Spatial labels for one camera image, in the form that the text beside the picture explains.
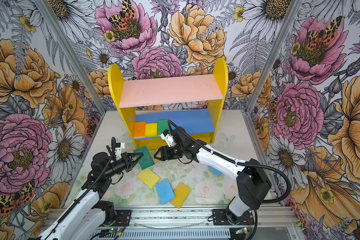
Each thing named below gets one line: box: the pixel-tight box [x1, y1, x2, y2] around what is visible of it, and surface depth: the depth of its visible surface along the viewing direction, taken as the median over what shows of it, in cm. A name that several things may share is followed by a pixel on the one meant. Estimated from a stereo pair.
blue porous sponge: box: [155, 178, 176, 205], surface depth 82 cm
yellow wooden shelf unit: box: [108, 58, 229, 151], surface depth 80 cm
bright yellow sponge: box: [145, 123, 158, 137], surface depth 91 cm
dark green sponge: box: [133, 145, 155, 171], surface depth 77 cm
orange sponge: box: [133, 121, 146, 139], surface depth 91 cm
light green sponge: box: [157, 119, 169, 136], surface depth 94 cm
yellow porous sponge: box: [137, 168, 161, 190], surface depth 88 cm
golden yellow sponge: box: [169, 183, 191, 209], surface depth 81 cm
